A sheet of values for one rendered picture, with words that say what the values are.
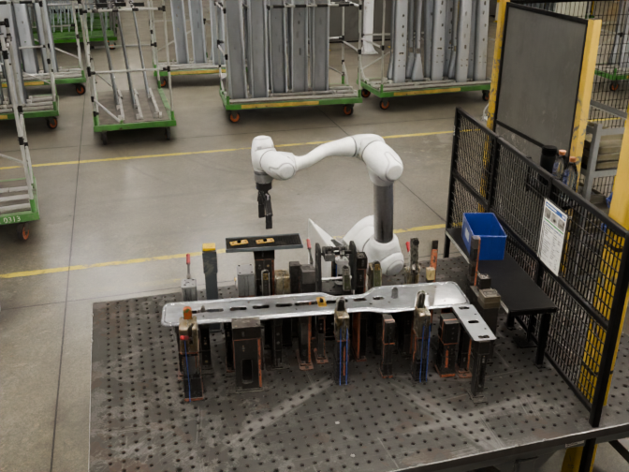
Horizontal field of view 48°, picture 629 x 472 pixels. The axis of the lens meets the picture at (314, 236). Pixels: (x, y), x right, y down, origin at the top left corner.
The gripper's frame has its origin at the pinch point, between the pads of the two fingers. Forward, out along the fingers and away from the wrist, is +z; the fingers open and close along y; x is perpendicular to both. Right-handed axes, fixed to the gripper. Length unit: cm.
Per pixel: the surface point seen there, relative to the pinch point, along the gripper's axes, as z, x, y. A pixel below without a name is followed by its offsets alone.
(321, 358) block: 56, -15, -39
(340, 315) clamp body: 22, -17, -57
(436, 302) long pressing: 27, -65, -54
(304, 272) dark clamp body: 19.6, -12.9, -20.8
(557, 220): -12, -113, -67
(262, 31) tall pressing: 18, -165, 645
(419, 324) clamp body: 27, -50, -68
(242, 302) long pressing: 26.6, 18.3, -26.8
